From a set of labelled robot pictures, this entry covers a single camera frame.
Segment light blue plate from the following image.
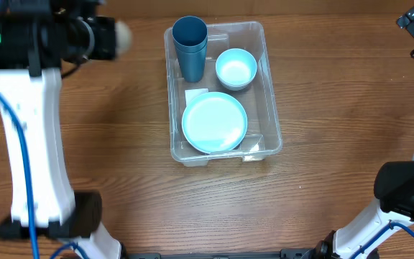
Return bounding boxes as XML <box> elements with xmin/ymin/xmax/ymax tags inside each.
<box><xmin>181</xmin><ymin>92</ymin><xmax>248</xmax><ymax>154</ymax></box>

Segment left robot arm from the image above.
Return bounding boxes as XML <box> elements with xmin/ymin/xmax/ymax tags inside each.
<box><xmin>0</xmin><ymin>0</ymin><xmax>127</xmax><ymax>258</ymax></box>

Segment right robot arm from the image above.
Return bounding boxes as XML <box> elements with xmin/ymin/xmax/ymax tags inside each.
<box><xmin>303</xmin><ymin>155</ymin><xmax>414</xmax><ymax>259</ymax></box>

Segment light blue bowl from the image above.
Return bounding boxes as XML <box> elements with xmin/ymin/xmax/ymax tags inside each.
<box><xmin>215</xmin><ymin>48</ymin><xmax>258</xmax><ymax>91</ymax></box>

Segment right blue cable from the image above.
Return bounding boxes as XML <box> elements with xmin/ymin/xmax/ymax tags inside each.
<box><xmin>349</xmin><ymin>221</ymin><xmax>414</xmax><ymax>259</ymax></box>

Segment clear plastic storage bin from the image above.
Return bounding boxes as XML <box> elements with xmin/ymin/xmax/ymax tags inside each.
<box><xmin>164</xmin><ymin>21</ymin><xmax>283</xmax><ymax>167</ymax></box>

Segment blue cup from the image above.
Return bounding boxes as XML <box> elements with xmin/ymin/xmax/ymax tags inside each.
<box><xmin>172</xmin><ymin>16</ymin><xmax>208</xmax><ymax>53</ymax></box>
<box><xmin>175</xmin><ymin>45</ymin><xmax>207</xmax><ymax>83</ymax></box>

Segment cream cup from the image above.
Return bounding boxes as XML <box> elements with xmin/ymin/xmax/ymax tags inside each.
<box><xmin>115</xmin><ymin>20</ymin><xmax>133</xmax><ymax>56</ymax></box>

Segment white label in bin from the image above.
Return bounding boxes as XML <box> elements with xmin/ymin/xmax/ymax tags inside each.
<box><xmin>185</xmin><ymin>88</ymin><xmax>208</xmax><ymax>106</ymax></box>

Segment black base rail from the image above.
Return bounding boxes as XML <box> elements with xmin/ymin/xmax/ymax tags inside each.
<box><xmin>124</xmin><ymin>248</ymin><xmax>313</xmax><ymax>259</ymax></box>

